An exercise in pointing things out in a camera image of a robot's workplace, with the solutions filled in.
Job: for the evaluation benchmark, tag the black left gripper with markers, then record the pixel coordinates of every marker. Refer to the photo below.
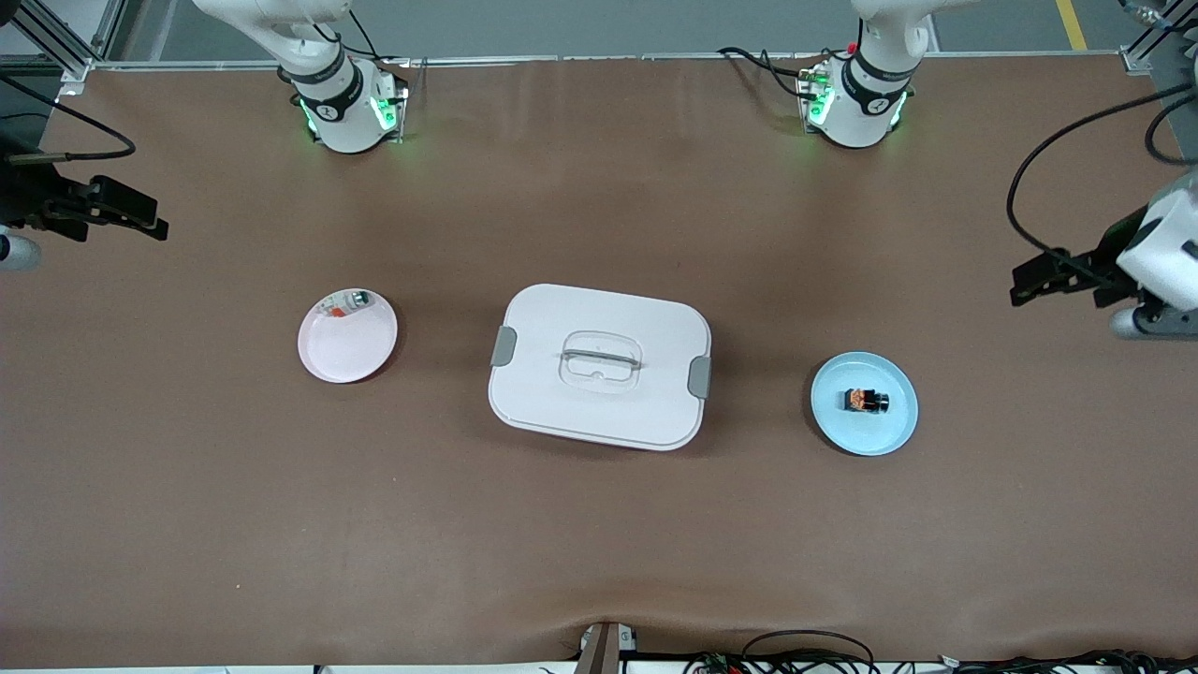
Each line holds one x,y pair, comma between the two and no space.
1110,253

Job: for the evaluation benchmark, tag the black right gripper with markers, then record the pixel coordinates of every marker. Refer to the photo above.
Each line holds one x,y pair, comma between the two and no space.
26,197

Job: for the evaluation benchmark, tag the orange and black switch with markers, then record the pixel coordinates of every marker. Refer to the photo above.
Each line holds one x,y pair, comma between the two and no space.
865,401

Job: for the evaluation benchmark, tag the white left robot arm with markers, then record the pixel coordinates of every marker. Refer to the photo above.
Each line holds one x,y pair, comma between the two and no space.
856,112

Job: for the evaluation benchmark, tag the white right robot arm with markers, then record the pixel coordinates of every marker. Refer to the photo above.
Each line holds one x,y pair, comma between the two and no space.
342,112

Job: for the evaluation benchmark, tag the grey box latch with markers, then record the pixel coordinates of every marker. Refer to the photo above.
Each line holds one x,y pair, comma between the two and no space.
504,346
699,376

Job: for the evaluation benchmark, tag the white lidded storage box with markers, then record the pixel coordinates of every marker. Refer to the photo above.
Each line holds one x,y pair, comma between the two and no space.
599,412

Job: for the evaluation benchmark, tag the light blue round plate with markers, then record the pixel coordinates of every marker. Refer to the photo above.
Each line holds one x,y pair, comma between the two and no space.
861,435

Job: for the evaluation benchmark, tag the pink round plate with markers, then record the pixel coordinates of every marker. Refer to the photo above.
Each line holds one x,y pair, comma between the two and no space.
346,346

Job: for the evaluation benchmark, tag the aluminium frame profile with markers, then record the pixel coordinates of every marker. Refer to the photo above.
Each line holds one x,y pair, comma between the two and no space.
1137,58
73,67

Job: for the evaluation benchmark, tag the metal table edge rail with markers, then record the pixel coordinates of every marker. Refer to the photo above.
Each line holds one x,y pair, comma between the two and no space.
608,58

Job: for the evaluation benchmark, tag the metal table clamp bracket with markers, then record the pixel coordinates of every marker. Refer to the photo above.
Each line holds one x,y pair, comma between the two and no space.
599,651

